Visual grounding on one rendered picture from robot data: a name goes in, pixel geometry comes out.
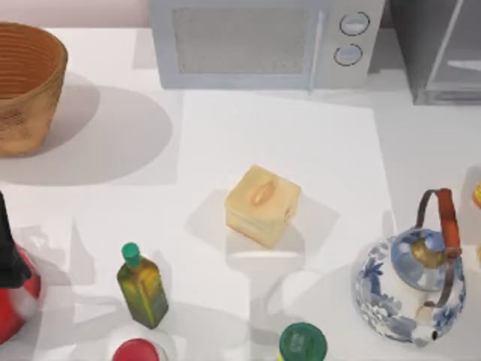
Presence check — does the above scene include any microwave knob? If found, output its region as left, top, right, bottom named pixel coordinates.
left=333, top=43, right=364, bottom=68
left=339, top=11, right=371, bottom=36

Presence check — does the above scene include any brown woven basket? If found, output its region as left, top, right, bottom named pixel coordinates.
left=0, top=23, right=69, bottom=158

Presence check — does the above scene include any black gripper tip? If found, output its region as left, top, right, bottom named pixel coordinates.
left=0, top=190, right=33, bottom=290

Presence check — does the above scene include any pale yellow bread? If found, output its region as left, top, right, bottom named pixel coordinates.
left=224, top=164, right=302, bottom=249

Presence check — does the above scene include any green lid jar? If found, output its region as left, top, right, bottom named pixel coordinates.
left=277, top=322, right=328, bottom=361

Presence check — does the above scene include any red lid jar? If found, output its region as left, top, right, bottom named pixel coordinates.
left=112, top=338, right=168, bottom=361

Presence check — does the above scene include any grey cabinet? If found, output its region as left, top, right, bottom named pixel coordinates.
left=389, top=0, right=481, bottom=107

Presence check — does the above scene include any red and white container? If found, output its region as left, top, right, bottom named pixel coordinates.
left=0, top=246, right=43, bottom=344

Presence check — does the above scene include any green oil bottle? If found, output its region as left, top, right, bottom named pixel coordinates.
left=116, top=242, right=170, bottom=330

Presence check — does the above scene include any yellow and orange object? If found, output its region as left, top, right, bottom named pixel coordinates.
left=471, top=180, right=481, bottom=264

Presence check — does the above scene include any microwave lower knob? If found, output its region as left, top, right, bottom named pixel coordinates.
left=333, top=43, right=364, bottom=68

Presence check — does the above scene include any microwave upper knob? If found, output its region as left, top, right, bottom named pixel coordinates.
left=339, top=11, right=371, bottom=36

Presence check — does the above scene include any pale microwave oven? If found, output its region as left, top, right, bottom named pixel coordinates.
left=147, top=0, right=387, bottom=93

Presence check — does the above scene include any blue and white teapot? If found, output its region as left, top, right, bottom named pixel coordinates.
left=355, top=187, right=467, bottom=347

